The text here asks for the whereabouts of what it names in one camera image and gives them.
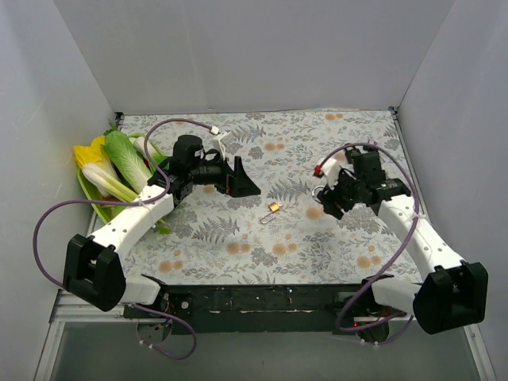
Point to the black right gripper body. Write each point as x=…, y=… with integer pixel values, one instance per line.
x=335, y=198

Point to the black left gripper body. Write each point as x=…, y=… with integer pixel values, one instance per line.
x=229, y=179

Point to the large brass padlock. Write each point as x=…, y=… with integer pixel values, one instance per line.
x=315, y=192

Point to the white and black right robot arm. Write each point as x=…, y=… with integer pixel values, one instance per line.
x=425, y=278

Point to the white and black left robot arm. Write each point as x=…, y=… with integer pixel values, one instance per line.
x=93, y=267

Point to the small brass padlock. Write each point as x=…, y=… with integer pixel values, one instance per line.
x=273, y=208

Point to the floral patterned table mat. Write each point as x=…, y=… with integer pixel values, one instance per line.
x=215, y=239

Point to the bok choy toy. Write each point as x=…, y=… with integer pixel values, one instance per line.
x=150, y=153

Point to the napa cabbage toy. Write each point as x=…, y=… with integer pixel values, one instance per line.
x=125, y=158

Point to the green vegetable tray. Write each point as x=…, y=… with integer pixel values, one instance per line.
x=92, y=192

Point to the yellow-leaf cabbage toy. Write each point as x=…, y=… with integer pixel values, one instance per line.
x=98, y=169

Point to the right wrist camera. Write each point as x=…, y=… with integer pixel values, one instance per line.
x=330, y=170

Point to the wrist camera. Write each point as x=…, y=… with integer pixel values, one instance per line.
x=220, y=140
x=330, y=170

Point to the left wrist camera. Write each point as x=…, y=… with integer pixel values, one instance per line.
x=220, y=140

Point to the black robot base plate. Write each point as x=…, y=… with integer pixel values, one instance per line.
x=252, y=308

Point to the aluminium frame rail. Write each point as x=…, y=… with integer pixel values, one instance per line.
x=362, y=315

